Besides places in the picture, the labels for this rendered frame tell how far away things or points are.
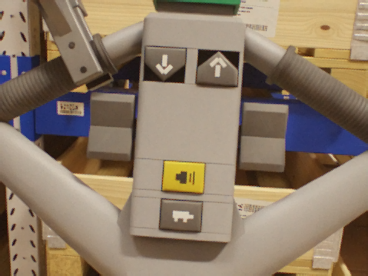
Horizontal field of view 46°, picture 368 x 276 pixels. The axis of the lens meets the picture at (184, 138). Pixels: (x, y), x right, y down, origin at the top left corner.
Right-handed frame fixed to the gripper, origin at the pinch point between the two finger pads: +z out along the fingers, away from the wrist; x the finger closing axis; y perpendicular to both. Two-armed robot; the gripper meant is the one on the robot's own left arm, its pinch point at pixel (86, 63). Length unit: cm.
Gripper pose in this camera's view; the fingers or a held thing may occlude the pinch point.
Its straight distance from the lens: 43.2
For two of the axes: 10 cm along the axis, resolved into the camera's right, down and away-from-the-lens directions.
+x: 0.3, 0.0, 10.0
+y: 9.0, -4.3, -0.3
